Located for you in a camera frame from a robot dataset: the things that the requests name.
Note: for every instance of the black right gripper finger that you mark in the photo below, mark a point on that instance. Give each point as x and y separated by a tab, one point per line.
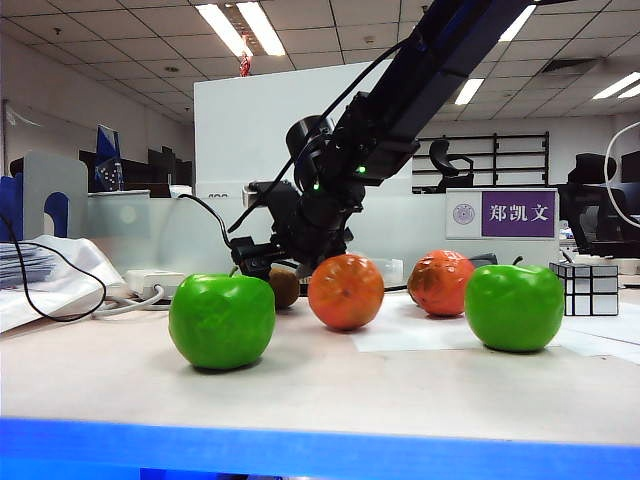
306	269
252	257

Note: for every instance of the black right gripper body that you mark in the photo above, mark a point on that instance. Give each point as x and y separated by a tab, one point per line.
315	230

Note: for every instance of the brown kiwi fruit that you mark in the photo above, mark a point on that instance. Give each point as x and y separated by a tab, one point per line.
286	295

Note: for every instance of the orange fruit with navel dot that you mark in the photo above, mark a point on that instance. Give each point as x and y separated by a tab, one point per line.
346	295

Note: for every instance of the reddish orange fruit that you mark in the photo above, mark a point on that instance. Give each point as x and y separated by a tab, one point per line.
440	285

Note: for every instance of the green plastic apple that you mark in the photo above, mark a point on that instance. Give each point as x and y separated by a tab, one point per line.
222	325
515	310

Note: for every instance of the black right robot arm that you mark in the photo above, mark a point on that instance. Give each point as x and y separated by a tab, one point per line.
425	75

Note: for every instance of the white power adapter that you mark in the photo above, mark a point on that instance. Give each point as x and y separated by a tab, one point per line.
155	282

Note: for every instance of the white paper sheet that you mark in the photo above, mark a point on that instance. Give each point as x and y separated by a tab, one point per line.
415	335

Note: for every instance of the white board panel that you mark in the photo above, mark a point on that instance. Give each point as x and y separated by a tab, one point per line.
235	130

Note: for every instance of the white plastic bag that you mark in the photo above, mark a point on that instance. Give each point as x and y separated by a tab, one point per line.
85	260

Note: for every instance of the black stapler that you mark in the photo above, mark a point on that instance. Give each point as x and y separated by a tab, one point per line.
485	259

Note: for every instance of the red hanging ornament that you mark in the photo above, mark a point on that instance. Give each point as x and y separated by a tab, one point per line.
245	65

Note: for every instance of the blue crystal trophy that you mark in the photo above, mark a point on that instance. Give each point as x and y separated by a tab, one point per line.
107	150

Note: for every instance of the blue tape strip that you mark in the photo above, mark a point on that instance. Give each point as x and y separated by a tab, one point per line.
320	450

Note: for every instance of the black shelf rack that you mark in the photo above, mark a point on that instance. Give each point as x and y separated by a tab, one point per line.
496	160

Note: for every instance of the purple white name plate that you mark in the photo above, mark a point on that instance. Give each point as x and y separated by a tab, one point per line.
517	215

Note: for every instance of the ceiling fluorescent light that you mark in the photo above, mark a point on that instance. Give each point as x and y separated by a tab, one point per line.
519	21
617	86
260	27
470	91

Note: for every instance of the grey metal bookend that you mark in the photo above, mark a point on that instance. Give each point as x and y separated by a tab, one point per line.
55	172

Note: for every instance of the printed paper stack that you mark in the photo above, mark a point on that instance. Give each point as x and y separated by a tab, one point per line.
25	267

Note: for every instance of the blue file holder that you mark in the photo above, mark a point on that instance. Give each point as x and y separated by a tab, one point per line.
10	210

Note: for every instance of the black mesh office chair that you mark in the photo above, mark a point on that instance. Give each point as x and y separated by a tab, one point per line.
595	220

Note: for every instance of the silver mirror cube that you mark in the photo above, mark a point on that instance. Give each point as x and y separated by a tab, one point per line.
595	295

